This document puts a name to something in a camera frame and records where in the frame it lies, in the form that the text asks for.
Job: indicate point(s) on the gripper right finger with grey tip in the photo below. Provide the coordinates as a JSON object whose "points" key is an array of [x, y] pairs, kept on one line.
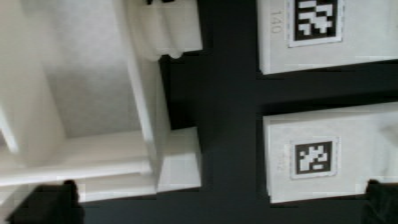
{"points": [[381, 208]]}

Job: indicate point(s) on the gripper left finger with black tip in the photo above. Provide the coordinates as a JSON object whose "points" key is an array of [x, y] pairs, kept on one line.
{"points": [[51, 206]]}

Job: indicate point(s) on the white cabinet body box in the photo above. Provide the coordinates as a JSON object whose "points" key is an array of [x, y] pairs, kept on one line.
{"points": [[84, 118]]}

